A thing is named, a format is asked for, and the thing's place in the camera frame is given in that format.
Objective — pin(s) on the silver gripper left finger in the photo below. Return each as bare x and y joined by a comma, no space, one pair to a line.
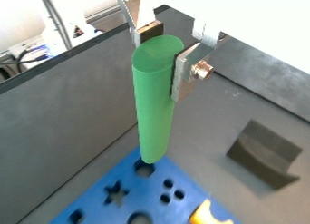
145,26

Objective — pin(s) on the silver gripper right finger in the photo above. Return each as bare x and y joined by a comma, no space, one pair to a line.
191,64

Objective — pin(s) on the green oval cylinder peg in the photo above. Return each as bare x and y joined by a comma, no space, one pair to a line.
153,65

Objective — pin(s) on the blue shape sorter board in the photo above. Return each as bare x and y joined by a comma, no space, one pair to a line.
141,193

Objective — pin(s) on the black curved holder stand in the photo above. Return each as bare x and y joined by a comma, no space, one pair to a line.
265,154

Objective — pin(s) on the yellow arch block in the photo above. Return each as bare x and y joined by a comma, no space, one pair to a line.
203,216

